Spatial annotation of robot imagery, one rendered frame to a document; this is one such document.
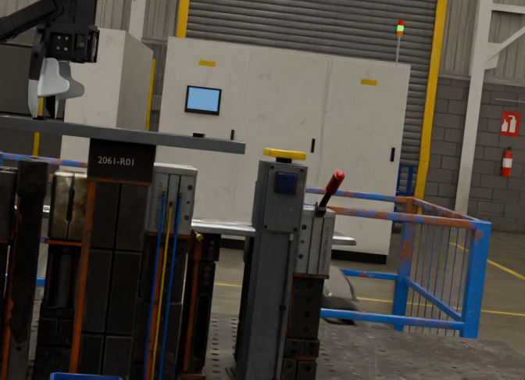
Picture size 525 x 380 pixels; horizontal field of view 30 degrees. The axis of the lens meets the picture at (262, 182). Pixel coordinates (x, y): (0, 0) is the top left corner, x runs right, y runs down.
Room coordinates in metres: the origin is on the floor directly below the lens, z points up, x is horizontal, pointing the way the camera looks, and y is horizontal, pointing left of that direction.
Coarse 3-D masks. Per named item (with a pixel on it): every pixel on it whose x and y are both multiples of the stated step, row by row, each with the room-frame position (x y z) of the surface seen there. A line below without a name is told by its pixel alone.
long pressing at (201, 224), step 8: (16, 200) 1.90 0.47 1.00; (16, 208) 1.74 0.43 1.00; (48, 208) 1.82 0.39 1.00; (48, 216) 1.75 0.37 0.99; (192, 224) 1.80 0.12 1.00; (200, 224) 1.81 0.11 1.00; (208, 224) 1.81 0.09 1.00; (216, 224) 1.86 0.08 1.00; (224, 224) 1.88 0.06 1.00; (232, 224) 1.93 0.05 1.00; (240, 224) 1.93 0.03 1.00; (248, 224) 1.93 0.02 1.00; (208, 232) 1.81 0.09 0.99; (216, 232) 1.81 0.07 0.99; (224, 232) 1.81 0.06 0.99; (232, 232) 1.82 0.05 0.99; (240, 232) 1.82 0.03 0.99; (248, 232) 1.82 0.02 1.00; (336, 232) 1.97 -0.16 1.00; (336, 240) 1.85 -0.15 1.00; (344, 240) 1.86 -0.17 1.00; (352, 240) 1.87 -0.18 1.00
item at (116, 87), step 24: (120, 48) 9.49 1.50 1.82; (144, 48) 10.99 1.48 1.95; (72, 72) 9.48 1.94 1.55; (96, 72) 9.49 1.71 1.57; (120, 72) 9.49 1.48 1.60; (144, 72) 11.21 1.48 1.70; (96, 96) 9.49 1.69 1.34; (120, 96) 9.60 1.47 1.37; (144, 96) 11.45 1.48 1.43; (72, 120) 9.48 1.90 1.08; (96, 120) 9.49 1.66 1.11; (120, 120) 9.77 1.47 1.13; (144, 120) 11.69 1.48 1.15; (72, 144) 9.48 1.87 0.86; (72, 168) 9.48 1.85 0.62
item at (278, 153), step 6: (264, 150) 1.60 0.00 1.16; (270, 150) 1.55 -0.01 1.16; (276, 150) 1.55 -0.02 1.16; (282, 150) 1.55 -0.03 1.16; (288, 150) 1.59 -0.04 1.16; (276, 156) 1.55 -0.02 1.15; (282, 156) 1.55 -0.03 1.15; (288, 156) 1.55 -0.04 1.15; (294, 156) 1.56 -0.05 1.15; (300, 156) 1.56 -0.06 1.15; (282, 162) 1.57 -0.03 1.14; (288, 162) 1.57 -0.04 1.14
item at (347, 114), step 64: (192, 64) 9.57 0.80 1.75; (256, 64) 9.61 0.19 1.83; (320, 64) 9.66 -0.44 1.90; (384, 64) 9.72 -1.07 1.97; (192, 128) 9.57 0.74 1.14; (256, 128) 9.62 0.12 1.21; (320, 128) 9.67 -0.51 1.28; (384, 128) 9.71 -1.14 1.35; (384, 192) 9.72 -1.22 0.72; (384, 256) 9.75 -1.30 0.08
